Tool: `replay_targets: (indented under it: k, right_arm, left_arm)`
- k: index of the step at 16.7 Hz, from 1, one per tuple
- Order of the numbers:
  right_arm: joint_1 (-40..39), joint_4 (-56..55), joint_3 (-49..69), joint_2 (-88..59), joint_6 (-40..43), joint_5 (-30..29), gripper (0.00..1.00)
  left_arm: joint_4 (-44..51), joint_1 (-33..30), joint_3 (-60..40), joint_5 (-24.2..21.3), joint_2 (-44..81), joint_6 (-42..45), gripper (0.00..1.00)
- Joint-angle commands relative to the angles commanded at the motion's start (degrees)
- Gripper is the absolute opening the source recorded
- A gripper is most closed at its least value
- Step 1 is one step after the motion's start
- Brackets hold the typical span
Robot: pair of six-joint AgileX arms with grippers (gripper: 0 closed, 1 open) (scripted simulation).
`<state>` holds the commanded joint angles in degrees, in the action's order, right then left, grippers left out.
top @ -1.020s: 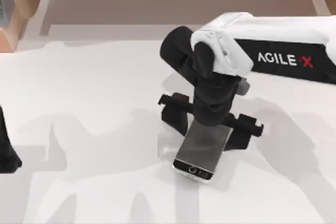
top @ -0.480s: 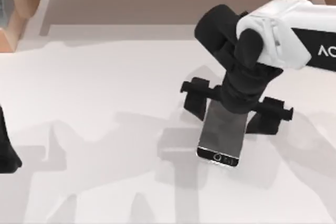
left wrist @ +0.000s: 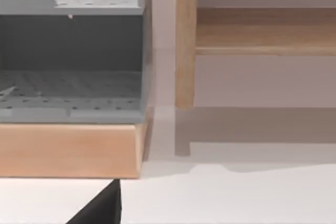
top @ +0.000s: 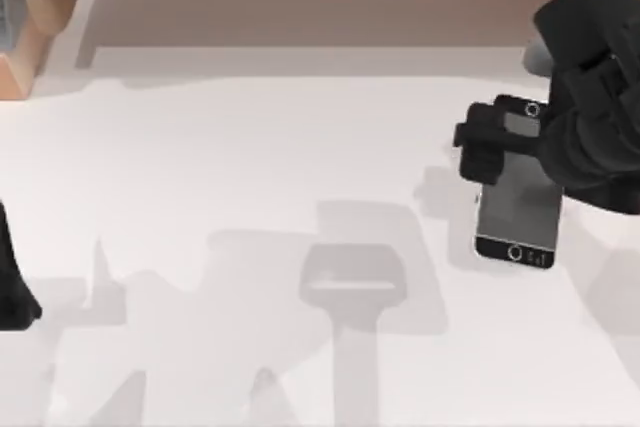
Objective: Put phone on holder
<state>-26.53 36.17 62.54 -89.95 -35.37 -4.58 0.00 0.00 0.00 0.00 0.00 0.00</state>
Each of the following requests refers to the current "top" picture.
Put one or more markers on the black smartphone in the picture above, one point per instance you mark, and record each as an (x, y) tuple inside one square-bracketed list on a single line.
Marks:
[(520, 217)]

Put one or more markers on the pale grey rounded box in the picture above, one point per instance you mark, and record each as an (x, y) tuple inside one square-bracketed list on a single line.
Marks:
[(537, 59)]

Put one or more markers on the wooden drawer with grey inside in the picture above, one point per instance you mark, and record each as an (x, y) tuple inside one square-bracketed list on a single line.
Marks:
[(47, 2)]

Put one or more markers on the pale wooden drawer front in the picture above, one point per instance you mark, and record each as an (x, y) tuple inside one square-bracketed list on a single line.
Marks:
[(15, 77)]

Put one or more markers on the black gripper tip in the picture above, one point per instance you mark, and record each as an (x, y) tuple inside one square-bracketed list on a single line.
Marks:
[(12, 287)]

